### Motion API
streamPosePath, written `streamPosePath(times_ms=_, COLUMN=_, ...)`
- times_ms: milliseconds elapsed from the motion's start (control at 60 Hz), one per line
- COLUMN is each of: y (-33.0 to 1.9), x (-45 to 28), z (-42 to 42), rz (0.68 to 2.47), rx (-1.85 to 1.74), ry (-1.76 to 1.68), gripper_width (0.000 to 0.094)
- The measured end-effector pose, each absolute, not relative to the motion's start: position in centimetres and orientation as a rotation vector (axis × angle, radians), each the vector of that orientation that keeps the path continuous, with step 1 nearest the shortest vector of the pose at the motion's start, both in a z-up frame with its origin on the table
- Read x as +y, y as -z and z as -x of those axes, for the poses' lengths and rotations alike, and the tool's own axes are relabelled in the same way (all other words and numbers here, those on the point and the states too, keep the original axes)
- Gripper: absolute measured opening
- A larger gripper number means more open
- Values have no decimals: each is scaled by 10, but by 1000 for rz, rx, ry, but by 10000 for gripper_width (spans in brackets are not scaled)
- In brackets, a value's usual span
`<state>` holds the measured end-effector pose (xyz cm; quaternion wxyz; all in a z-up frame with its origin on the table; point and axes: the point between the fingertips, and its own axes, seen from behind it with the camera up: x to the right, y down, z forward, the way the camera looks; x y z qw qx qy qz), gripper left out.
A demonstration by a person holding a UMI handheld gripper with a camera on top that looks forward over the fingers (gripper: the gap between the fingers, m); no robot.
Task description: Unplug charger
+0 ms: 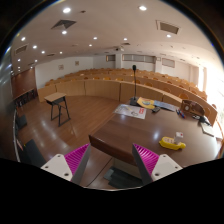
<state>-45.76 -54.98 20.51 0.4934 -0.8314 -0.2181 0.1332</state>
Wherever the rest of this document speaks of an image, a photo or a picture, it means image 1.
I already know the small wooden desk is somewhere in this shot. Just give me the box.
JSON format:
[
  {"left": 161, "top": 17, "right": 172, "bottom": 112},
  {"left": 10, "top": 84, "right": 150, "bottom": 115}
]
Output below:
[{"left": 45, "top": 92, "right": 70, "bottom": 126}]

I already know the black remote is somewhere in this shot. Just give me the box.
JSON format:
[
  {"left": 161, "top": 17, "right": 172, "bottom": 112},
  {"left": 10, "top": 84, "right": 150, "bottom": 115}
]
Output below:
[{"left": 152, "top": 107, "right": 160, "bottom": 113}]

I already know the black desk microphone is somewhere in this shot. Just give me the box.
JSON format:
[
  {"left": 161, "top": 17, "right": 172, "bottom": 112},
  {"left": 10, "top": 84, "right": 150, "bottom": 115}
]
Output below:
[{"left": 130, "top": 65, "right": 138, "bottom": 106}]

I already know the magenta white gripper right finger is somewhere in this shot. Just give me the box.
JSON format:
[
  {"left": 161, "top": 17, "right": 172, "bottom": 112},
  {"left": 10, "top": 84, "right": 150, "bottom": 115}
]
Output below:
[{"left": 132, "top": 144, "right": 182, "bottom": 184}]

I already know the blue grey booklet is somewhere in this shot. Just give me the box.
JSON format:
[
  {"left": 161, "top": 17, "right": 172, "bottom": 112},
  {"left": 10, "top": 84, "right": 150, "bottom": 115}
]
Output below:
[{"left": 154, "top": 100, "right": 176, "bottom": 112}]

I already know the large wooden table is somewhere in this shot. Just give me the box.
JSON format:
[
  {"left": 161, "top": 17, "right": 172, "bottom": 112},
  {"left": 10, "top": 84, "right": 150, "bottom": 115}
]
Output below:
[{"left": 88, "top": 101, "right": 221, "bottom": 169}]

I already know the white paper sheet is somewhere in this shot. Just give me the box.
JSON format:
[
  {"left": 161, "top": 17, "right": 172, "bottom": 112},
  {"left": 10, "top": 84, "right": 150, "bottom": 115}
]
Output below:
[{"left": 114, "top": 104, "right": 146, "bottom": 119}]

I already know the wooden box organizer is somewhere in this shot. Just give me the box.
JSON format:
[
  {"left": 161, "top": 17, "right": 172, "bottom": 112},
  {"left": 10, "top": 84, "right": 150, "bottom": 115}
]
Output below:
[{"left": 181, "top": 99, "right": 205, "bottom": 116}]

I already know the white charger plug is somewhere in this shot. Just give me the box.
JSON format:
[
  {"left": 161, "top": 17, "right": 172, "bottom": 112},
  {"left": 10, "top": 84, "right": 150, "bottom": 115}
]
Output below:
[{"left": 174, "top": 132, "right": 183, "bottom": 144}]

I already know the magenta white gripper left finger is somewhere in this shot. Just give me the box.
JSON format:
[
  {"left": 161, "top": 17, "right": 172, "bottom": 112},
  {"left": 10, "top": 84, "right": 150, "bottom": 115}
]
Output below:
[{"left": 42, "top": 144, "right": 91, "bottom": 185}]

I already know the yellow power strip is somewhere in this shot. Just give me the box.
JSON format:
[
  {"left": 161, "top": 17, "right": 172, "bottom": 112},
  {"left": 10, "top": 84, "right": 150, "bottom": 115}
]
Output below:
[{"left": 159, "top": 137, "right": 186, "bottom": 150}]

